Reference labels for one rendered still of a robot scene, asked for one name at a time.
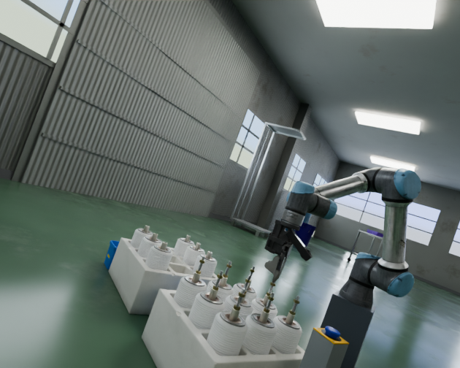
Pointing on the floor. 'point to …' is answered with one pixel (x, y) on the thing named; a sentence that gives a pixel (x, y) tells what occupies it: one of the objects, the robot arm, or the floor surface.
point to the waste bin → (306, 231)
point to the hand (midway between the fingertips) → (276, 279)
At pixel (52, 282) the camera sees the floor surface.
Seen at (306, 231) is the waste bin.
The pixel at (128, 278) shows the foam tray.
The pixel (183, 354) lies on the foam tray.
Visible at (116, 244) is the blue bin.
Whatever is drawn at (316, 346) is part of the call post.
